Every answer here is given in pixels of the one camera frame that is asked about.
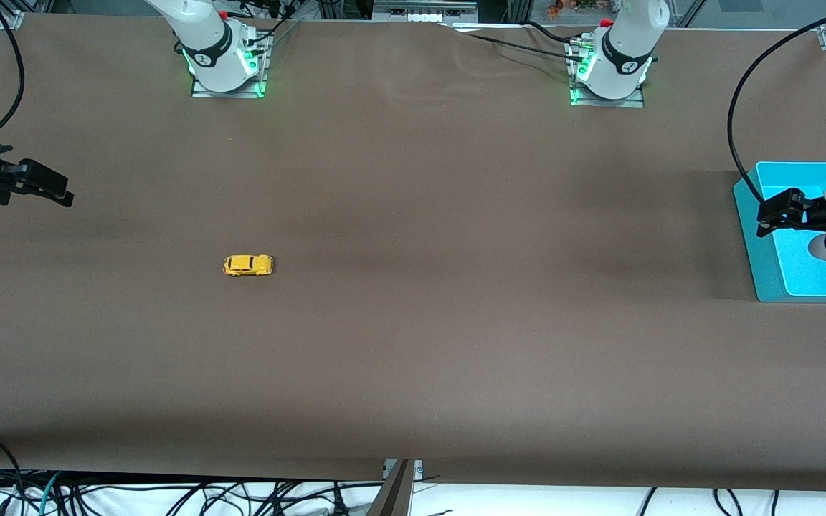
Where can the brown table cover sheet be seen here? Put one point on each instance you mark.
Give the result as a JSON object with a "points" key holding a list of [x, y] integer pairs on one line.
{"points": [[413, 344]]}

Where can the teal plastic storage bin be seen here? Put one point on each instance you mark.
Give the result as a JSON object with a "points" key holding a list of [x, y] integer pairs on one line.
{"points": [[807, 276]]}

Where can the white background power strip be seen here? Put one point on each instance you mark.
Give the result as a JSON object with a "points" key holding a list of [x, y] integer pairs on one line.
{"points": [[424, 14]]}

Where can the yellow beetle toy car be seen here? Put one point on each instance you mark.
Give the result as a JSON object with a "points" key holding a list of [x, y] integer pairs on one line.
{"points": [[248, 265]]}

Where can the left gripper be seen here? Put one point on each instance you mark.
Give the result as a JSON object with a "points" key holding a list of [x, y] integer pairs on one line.
{"points": [[809, 211]]}

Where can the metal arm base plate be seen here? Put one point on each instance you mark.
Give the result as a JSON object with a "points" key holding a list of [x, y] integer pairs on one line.
{"points": [[230, 93], [606, 102]]}

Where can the aluminium table edge bracket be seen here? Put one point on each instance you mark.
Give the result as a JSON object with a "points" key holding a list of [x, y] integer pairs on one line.
{"points": [[395, 491]]}

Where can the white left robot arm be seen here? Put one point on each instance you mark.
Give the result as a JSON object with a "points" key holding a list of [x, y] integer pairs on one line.
{"points": [[624, 57]]}

